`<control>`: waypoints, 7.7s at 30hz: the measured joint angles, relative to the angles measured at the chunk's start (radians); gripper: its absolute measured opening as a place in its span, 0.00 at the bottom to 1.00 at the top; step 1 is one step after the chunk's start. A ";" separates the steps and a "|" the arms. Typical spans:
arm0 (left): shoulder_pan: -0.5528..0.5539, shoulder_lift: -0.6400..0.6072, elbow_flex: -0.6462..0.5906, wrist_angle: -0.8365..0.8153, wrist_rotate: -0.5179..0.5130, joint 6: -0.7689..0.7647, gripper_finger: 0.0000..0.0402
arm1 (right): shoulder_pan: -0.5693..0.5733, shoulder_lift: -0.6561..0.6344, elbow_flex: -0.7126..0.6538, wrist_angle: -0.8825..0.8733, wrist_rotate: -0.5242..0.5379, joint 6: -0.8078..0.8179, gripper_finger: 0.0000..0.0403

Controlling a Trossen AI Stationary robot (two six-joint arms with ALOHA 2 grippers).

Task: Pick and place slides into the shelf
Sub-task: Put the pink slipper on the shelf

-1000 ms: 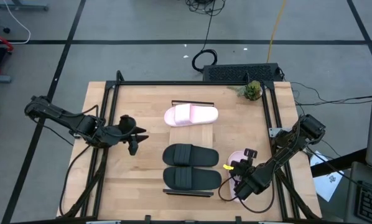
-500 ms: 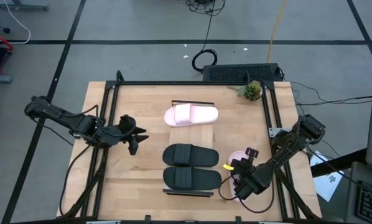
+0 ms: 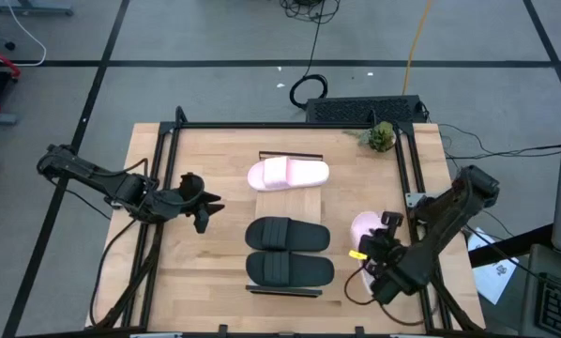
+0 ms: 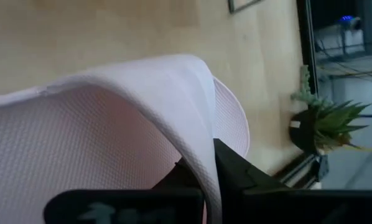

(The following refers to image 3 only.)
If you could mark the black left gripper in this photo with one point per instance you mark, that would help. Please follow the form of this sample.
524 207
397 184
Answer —
189 204

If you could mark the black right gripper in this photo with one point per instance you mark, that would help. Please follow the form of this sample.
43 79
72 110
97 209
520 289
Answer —
381 246

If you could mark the pink rubber slide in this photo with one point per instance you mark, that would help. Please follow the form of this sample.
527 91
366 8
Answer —
304 173
365 223

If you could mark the black rubber slide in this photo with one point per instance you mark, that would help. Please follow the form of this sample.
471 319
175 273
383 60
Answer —
308 237
308 272

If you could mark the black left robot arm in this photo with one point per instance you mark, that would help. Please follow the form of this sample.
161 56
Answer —
97 176

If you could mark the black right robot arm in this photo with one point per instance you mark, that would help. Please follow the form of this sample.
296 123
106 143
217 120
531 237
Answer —
449 220

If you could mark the small green potted plant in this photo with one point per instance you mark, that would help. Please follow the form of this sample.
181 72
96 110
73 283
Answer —
381 137

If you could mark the white printed paper sheet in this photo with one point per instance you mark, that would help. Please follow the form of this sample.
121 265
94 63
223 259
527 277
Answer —
494 281

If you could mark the black table beam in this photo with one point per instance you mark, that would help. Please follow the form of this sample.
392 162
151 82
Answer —
510 246

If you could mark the black caster wheel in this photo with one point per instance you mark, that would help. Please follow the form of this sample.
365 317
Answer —
10 46

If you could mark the grey desk foot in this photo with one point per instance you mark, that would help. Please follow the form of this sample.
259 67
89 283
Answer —
32 9

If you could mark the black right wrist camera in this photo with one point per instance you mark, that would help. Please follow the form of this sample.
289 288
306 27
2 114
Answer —
392 219

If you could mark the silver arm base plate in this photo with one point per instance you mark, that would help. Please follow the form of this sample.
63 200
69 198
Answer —
116 204
412 199

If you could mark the black aluminium rig frame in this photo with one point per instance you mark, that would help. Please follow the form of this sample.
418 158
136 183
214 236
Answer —
308 125

